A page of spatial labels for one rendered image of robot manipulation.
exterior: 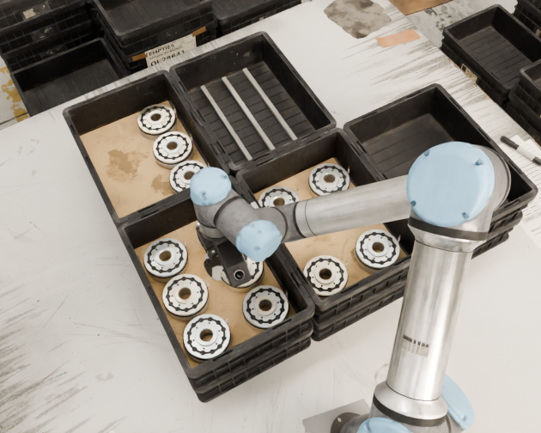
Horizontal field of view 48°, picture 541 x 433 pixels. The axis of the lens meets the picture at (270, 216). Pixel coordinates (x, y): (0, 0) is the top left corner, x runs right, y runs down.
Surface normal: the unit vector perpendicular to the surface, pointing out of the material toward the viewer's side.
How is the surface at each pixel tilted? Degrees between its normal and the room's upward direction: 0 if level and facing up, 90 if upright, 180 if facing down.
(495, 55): 0
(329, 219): 61
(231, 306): 0
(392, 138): 0
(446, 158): 40
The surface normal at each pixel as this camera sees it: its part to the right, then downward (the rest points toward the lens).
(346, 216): -0.43, 0.41
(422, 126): -0.03, -0.52
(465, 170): -0.51, -0.06
